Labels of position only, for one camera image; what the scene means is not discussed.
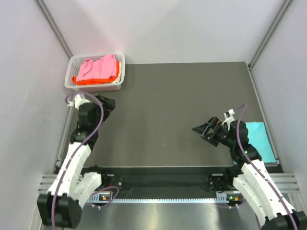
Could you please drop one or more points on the folded teal t shirt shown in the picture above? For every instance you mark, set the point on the folded teal t shirt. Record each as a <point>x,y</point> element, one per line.
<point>258,138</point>

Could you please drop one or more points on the slotted white cable duct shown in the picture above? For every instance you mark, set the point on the slotted white cable duct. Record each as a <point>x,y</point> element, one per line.
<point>218,198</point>

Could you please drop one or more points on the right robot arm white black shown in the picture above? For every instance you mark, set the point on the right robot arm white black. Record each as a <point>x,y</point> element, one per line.
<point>249,175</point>

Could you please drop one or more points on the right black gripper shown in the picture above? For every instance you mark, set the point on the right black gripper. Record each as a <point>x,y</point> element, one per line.
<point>215,124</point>

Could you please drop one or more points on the pink t shirt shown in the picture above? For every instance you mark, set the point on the pink t shirt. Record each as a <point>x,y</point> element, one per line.
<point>103,70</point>

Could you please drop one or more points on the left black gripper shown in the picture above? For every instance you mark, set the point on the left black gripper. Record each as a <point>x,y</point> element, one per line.
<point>108,105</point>

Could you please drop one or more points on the orange t shirt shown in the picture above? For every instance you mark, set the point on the orange t shirt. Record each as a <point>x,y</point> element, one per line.
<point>86,83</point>

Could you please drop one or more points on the white plastic laundry basket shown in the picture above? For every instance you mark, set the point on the white plastic laundry basket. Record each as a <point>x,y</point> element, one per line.
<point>74,67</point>

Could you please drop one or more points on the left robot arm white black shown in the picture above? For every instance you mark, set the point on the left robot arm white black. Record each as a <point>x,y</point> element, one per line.
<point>61,206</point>

